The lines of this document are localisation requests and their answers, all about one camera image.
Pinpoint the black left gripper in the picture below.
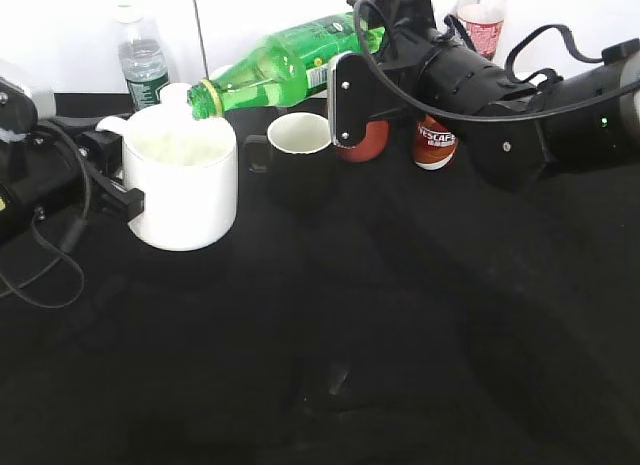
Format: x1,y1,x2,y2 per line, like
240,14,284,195
1,116,145,243

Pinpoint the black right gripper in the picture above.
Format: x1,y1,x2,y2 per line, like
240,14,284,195
327,0,547,191

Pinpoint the white ceramic mug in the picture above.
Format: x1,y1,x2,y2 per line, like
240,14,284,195
96,103,238,252

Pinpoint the green soda bottle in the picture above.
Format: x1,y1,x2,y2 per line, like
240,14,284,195
187,12,361,120

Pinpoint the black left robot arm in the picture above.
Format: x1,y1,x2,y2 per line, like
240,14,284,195
1,60,144,244

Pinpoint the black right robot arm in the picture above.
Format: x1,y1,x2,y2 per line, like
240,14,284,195
327,0,639,191

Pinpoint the red ceramic cup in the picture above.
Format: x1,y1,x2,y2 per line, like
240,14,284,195
334,120,390,163

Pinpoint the cola bottle red label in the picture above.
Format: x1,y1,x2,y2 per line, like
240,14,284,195
452,0,507,61

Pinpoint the white purple yogurt carton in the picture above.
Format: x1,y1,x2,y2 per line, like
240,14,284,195
159,83,192,104

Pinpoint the Nescafe coffee bottle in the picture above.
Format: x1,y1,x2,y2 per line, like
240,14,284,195
412,115,459,171

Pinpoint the clear water bottle green label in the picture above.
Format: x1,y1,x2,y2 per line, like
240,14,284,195
115,4,170,111

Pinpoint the black ceramic mug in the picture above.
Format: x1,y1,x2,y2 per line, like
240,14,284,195
242,112,335,212

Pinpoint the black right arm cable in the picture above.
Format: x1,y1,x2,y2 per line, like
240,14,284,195
352,0,640,125

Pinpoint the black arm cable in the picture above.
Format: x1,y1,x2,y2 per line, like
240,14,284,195
352,0,640,125
0,124,92,309

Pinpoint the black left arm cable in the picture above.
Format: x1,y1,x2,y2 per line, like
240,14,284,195
0,124,92,309

